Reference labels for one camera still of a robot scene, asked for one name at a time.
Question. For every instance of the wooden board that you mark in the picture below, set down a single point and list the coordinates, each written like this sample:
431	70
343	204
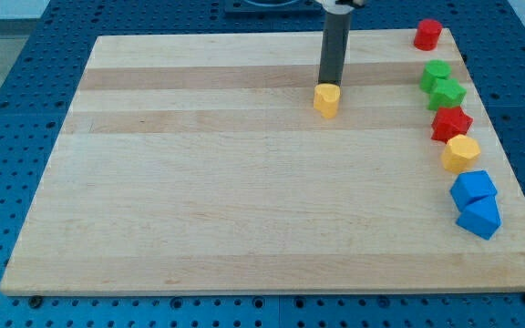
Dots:
197	164

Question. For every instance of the yellow heart block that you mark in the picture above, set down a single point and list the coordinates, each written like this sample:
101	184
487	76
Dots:
326	99

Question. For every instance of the red star block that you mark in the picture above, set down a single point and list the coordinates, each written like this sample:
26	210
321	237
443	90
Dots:
450	122

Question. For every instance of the green cylinder block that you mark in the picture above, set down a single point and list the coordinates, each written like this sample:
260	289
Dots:
433	70

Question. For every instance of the yellow hexagon block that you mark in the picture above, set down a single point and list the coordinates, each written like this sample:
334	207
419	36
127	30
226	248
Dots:
460	153

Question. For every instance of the green star block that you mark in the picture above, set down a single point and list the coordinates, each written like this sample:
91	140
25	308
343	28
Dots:
446	93

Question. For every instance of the blue cube block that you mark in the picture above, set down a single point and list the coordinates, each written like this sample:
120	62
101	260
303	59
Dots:
470	187

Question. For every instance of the red cylinder block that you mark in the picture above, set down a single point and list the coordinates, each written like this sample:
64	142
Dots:
427	34

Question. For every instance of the blue triangular block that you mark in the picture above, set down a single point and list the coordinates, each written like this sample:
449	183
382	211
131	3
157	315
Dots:
481	218

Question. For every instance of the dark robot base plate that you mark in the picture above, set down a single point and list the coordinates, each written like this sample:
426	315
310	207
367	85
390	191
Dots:
271	7

